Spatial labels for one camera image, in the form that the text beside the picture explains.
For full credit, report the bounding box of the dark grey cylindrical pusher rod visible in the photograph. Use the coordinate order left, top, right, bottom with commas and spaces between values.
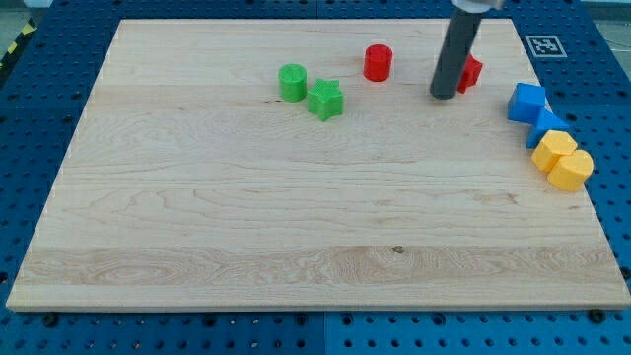
430, 8, 483, 100

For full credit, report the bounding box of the silver metal rod mount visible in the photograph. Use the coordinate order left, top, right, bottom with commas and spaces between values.
451, 0, 505, 13

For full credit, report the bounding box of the red star block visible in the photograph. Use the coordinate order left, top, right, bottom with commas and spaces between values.
456, 54, 483, 94

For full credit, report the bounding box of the blue cube block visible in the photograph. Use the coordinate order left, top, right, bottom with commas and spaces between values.
508, 83, 546, 124

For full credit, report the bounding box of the green star block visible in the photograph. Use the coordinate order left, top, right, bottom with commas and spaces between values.
308, 79, 344, 121

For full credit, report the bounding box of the white fiducial marker tag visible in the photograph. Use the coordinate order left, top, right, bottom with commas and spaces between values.
526, 35, 567, 58

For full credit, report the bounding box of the red cylinder block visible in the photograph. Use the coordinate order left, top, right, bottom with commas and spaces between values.
363, 44, 393, 82

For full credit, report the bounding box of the blue triangle block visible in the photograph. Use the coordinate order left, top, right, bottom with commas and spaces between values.
526, 107, 569, 149

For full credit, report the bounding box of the yellow hexagon block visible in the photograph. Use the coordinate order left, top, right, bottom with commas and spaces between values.
531, 130, 578, 173

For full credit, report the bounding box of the green cylinder block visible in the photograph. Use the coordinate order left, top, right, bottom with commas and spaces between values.
278, 63, 307, 103

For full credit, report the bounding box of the yellow rounded block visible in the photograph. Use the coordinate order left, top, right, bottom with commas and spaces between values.
547, 150, 594, 191

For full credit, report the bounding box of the light wooden board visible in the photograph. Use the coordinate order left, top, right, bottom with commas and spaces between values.
7, 19, 630, 312

